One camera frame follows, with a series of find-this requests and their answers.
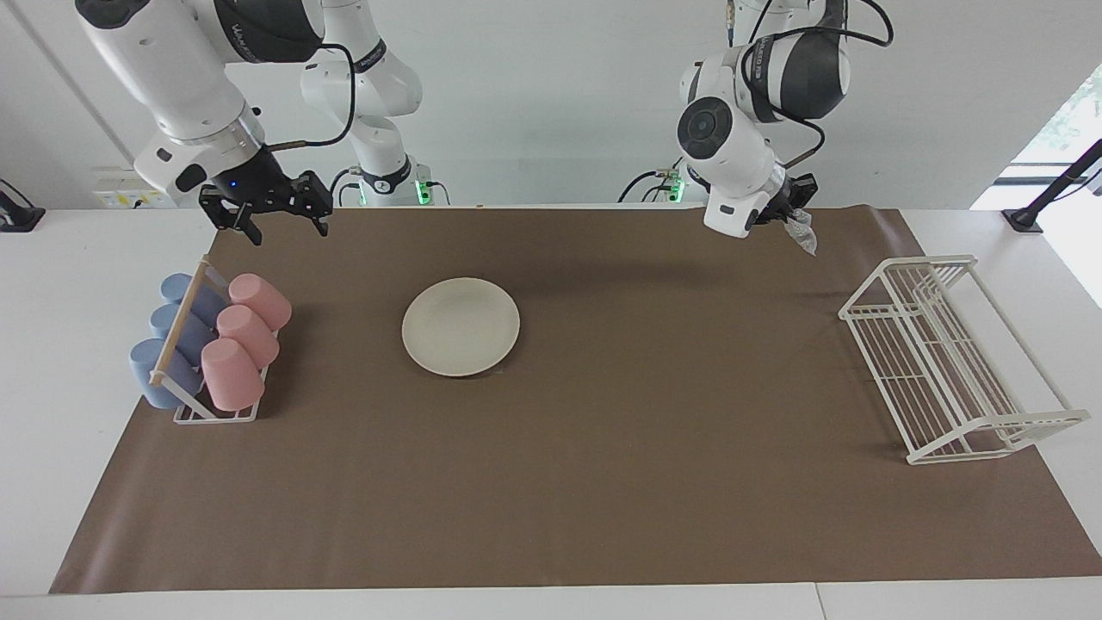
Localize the cream round plate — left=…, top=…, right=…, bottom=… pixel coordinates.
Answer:
left=401, top=276, right=522, bottom=379

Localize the pink plastic cup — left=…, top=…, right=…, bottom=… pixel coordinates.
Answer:
left=215, top=305, right=281, bottom=369
left=227, top=273, right=293, bottom=332
left=200, top=338, right=266, bottom=412

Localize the blue plastic cup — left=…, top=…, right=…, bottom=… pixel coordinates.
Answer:
left=149, top=303, right=218, bottom=367
left=128, top=338, right=206, bottom=410
left=159, top=273, right=229, bottom=328

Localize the cup rack with wooden rod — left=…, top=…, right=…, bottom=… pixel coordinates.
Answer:
left=148, top=253, right=282, bottom=425

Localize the black table clamp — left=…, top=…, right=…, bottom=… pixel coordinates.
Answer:
left=0, top=177, right=46, bottom=234

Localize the brown table mat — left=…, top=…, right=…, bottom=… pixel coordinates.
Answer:
left=49, top=205, right=1102, bottom=595

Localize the black base cable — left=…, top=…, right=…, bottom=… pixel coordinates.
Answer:
left=327, top=166, right=362, bottom=208
left=616, top=129, right=700, bottom=205

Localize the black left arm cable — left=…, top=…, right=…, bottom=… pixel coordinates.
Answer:
left=723, top=0, right=895, bottom=171

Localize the white wall power outlet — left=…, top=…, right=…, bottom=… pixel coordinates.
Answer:
left=92, top=165, right=180, bottom=211

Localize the white wire dish rack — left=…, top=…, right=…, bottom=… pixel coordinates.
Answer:
left=838, top=253, right=1092, bottom=467

